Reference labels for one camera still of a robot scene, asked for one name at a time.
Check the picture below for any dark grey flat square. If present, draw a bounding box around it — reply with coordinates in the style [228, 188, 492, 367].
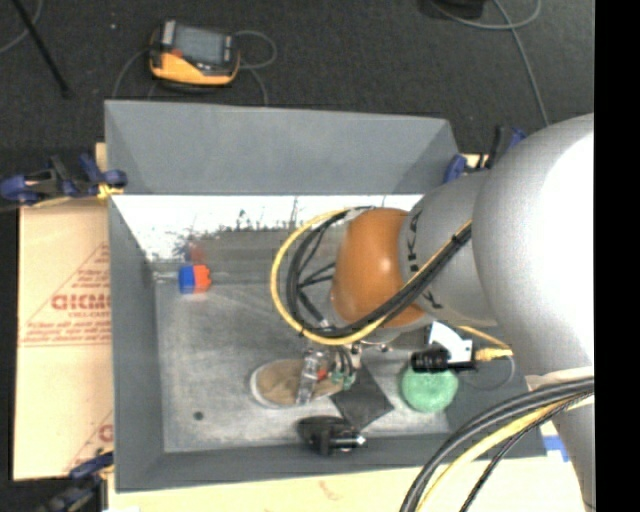
[329, 361, 396, 432]

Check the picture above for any grey metal bin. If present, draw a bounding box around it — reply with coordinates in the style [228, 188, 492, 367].
[103, 99, 548, 492]

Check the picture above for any black cylinder on white bracket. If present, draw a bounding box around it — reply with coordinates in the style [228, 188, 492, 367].
[410, 320, 481, 375]

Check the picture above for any brown cardboard board, red print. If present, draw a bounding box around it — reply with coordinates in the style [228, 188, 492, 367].
[11, 200, 116, 482]

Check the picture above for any black tool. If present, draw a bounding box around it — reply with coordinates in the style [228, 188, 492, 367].
[295, 415, 369, 457]

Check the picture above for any tan shoe with white sole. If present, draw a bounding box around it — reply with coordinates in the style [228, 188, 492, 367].
[249, 356, 347, 410]

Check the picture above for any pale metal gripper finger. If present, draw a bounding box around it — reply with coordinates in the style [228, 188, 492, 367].
[296, 349, 329, 407]

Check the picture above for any blue and orange block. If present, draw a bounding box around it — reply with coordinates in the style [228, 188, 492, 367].
[177, 263, 213, 296]

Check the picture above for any green fuzzy ball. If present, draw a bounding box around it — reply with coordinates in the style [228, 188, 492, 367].
[397, 366, 460, 415]

